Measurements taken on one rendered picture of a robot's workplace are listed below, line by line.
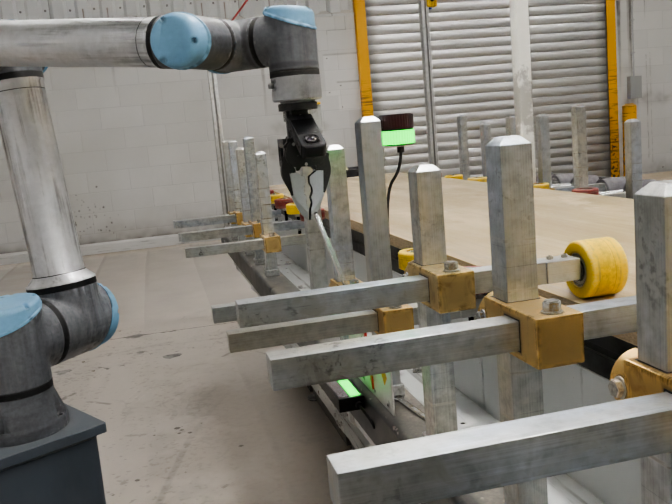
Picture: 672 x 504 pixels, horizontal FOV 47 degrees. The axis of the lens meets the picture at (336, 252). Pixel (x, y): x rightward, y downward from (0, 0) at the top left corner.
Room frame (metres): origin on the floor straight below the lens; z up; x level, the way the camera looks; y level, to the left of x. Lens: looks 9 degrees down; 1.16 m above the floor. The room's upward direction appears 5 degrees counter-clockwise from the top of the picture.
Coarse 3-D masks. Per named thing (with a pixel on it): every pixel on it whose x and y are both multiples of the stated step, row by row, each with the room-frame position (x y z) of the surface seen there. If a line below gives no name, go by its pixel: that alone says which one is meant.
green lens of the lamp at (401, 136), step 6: (384, 132) 1.27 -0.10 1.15; (390, 132) 1.26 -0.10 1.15; (396, 132) 1.26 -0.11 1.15; (402, 132) 1.26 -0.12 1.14; (408, 132) 1.26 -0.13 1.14; (384, 138) 1.27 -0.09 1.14; (390, 138) 1.26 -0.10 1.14; (396, 138) 1.26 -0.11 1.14; (402, 138) 1.26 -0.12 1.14; (408, 138) 1.26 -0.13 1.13; (414, 138) 1.28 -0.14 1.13; (384, 144) 1.27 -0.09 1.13; (390, 144) 1.26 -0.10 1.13
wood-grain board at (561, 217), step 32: (288, 192) 3.33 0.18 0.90; (352, 192) 3.05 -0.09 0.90; (448, 192) 2.71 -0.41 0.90; (480, 192) 2.61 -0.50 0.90; (544, 192) 2.43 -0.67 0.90; (352, 224) 2.16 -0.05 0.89; (448, 224) 1.89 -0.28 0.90; (480, 224) 1.84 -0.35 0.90; (544, 224) 1.75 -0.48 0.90; (576, 224) 1.71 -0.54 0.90; (608, 224) 1.67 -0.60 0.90; (448, 256) 1.46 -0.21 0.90; (480, 256) 1.42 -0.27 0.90; (544, 256) 1.37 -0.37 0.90; (544, 288) 1.12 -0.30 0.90
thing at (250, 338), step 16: (416, 304) 1.25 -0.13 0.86; (304, 320) 1.21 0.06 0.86; (320, 320) 1.20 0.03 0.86; (336, 320) 1.20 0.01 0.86; (352, 320) 1.21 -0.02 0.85; (368, 320) 1.21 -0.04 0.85; (416, 320) 1.23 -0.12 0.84; (240, 336) 1.17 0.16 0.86; (256, 336) 1.17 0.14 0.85; (272, 336) 1.18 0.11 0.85; (288, 336) 1.18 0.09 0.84; (304, 336) 1.19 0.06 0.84; (320, 336) 1.20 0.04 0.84; (336, 336) 1.20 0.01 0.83
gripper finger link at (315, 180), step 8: (312, 176) 1.40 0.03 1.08; (320, 176) 1.41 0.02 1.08; (312, 184) 1.40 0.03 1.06; (320, 184) 1.41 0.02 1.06; (312, 192) 1.40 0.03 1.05; (320, 192) 1.41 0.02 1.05; (312, 200) 1.40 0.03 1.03; (320, 200) 1.41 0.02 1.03; (312, 208) 1.40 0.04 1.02; (312, 216) 1.41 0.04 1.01
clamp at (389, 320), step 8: (376, 312) 1.22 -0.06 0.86; (384, 312) 1.18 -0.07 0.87; (392, 312) 1.19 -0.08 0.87; (400, 312) 1.19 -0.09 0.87; (408, 312) 1.19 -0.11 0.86; (384, 320) 1.18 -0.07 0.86; (392, 320) 1.19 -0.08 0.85; (400, 320) 1.19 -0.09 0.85; (408, 320) 1.19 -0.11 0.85; (384, 328) 1.19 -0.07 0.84; (392, 328) 1.19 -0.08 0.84; (400, 328) 1.19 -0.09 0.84; (408, 328) 1.19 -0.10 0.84
